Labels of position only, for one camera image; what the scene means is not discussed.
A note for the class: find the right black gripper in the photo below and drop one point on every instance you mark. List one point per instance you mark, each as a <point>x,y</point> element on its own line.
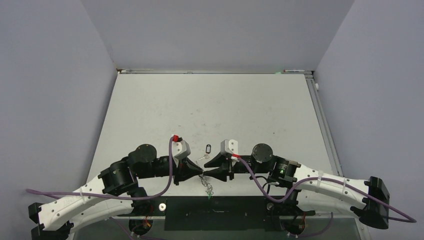
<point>220,162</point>

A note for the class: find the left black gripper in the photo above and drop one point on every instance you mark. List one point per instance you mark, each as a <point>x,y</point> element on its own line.
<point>185,169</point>

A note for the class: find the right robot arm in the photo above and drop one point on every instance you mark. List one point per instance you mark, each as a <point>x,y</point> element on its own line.
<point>307,189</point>

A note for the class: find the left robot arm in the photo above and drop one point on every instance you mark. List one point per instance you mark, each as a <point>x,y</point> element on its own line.
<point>115,191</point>

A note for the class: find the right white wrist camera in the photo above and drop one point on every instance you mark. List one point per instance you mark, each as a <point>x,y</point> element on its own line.
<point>229,148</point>

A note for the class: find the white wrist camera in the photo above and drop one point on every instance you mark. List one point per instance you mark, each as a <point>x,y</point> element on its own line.
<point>229,148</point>
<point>180,149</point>

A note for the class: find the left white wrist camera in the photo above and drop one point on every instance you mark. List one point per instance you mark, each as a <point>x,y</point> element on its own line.
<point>180,149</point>

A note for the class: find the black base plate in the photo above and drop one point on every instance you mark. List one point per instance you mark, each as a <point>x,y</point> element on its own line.
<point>219,213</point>

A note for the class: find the aluminium rail frame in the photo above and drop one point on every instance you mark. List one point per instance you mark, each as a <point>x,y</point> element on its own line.
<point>330,147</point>

